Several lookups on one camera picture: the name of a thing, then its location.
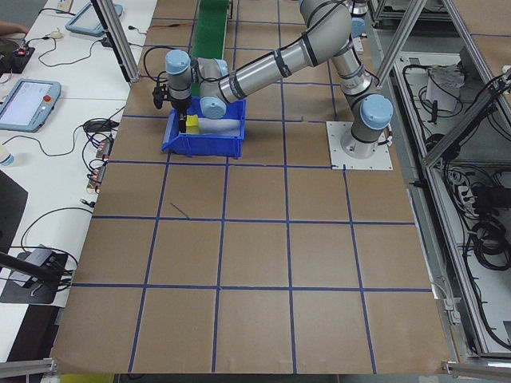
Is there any white foam pad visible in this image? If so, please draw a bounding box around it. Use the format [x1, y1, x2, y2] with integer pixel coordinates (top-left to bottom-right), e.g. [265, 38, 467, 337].
[197, 117, 243, 139]

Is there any green conveyor belt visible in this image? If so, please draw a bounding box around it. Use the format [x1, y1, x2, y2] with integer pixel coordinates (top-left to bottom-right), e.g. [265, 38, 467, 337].
[190, 0, 232, 99]

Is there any aluminium table corner bar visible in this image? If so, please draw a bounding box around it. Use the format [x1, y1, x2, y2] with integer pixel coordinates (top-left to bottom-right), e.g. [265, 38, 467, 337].
[440, 358, 511, 379]
[0, 357, 61, 377]

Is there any blue plastic storage bin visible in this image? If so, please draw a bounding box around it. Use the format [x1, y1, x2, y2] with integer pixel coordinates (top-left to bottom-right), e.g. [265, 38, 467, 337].
[160, 98, 248, 160]

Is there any black electronics box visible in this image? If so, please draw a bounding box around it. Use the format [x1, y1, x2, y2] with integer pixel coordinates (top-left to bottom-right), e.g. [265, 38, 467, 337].
[10, 45, 37, 75]

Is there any person bare forearm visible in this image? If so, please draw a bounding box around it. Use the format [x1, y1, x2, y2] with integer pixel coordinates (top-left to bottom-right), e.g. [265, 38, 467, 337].
[0, 22, 29, 37]

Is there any light blue teach pendant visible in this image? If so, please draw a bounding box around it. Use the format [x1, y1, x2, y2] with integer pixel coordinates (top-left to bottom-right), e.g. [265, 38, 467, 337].
[0, 78, 63, 133]
[64, 1, 125, 38]

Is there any aluminium profile post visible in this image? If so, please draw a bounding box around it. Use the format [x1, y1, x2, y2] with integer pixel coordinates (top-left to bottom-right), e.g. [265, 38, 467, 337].
[90, 0, 141, 84]
[374, 0, 429, 89]

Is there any small circuit board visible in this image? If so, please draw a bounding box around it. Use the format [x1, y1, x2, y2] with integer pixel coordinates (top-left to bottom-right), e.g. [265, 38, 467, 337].
[97, 135, 116, 160]
[86, 159, 107, 192]

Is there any small grey device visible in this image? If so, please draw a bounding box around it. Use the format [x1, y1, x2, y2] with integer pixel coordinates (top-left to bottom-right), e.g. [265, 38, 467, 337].
[7, 243, 53, 290]

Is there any thin red wire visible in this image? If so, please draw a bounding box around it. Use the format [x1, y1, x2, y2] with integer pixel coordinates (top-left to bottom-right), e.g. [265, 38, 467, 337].
[146, 20, 197, 33]

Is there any black stand base plate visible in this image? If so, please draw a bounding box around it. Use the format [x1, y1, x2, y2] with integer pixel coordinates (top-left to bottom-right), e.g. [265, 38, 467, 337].
[0, 249, 69, 306]

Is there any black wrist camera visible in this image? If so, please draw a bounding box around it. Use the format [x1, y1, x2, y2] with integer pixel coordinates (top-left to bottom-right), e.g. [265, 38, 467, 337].
[152, 70, 169, 110]

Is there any black cable bundle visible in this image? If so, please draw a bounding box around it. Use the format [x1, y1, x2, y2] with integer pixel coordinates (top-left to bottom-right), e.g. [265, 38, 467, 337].
[462, 217, 511, 276]

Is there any white crumpled bag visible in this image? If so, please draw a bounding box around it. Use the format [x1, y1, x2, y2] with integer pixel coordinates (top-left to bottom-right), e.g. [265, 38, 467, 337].
[426, 65, 465, 113]

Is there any V-shaped metal bar frame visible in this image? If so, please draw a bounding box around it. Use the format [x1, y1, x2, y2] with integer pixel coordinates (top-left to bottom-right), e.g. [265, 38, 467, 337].
[365, 0, 511, 383]

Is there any white paper cup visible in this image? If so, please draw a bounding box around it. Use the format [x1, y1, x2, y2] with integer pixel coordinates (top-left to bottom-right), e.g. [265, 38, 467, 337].
[0, 144, 19, 168]

